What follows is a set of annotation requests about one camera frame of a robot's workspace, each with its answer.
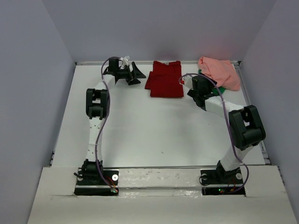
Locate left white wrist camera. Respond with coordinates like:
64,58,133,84
119,56,130,69

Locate red t shirt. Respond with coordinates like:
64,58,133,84
145,61,184,98

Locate aluminium rail back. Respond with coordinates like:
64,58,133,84
75,60,241,65

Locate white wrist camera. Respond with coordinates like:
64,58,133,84
119,56,130,69
179,75,193,90

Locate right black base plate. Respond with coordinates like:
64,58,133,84
199,168,246,196

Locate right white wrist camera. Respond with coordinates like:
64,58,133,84
179,75,193,90

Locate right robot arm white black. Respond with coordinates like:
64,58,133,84
181,73,266,184

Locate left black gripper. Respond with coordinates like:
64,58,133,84
116,62,145,85

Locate pink t shirt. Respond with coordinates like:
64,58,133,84
198,56,241,91

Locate aluminium rail right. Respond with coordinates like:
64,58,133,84
234,61,271,165

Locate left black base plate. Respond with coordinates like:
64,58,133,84
74,168,119,196

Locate green t shirt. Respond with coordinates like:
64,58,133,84
198,69,226,96

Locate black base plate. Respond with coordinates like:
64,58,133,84
199,168,246,196
74,168,119,196

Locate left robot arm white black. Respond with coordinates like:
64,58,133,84
76,56,146,188

